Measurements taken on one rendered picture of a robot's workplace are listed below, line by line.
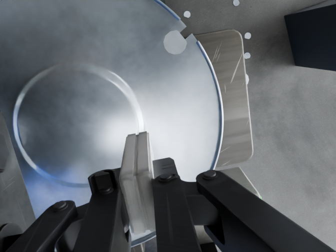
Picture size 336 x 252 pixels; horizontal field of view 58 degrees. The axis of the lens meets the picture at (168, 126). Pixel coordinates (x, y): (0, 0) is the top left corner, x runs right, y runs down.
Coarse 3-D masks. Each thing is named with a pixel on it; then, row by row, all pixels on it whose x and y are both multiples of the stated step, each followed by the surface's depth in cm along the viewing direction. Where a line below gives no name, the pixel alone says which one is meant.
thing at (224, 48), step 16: (208, 32) 29; (224, 32) 29; (208, 48) 29; (224, 48) 30; (240, 48) 30; (224, 64) 30; (240, 64) 30; (224, 80) 30; (240, 80) 30; (224, 96) 31; (240, 96) 31; (224, 112) 31; (240, 112) 31; (224, 128) 32; (240, 128) 32; (224, 144) 32; (240, 144) 32; (224, 160) 33; (240, 160) 33
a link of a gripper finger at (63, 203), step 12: (60, 204) 12; (72, 204) 12; (48, 216) 12; (60, 216) 11; (72, 216) 12; (36, 228) 11; (48, 228) 11; (60, 228) 11; (24, 240) 10; (36, 240) 10; (48, 240) 10
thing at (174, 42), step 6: (174, 30) 29; (168, 36) 29; (174, 36) 29; (180, 36) 29; (168, 42) 29; (174, 42) 29; (180, 42) 29; (186, 42) 29; (168, 48) 29; (174, 48) 29; (180, 48) 29
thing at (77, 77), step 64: (0, 0) 27; (64, 0) 28; (128, 0) 28; (0, 64) 29; (64, 64) 29; (128, 64) 29; (192, 64) 30; (64, 128) 30; (128, 128) 30; (192, 128) 31; (64, 192) 32
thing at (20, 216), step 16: (0, 112) 18; (0, 128) 18; (0, 144) 15; (0, 160) 15; (16, 160) 19; (0, 176) 17; (16, 176) 19; (0, 192) 17; (16, 192) 18; (0, 208) 17; (16, 208) 18; (32, 208) 20; (0, 224) 16; (16, 224) 18; (0, 240) 16
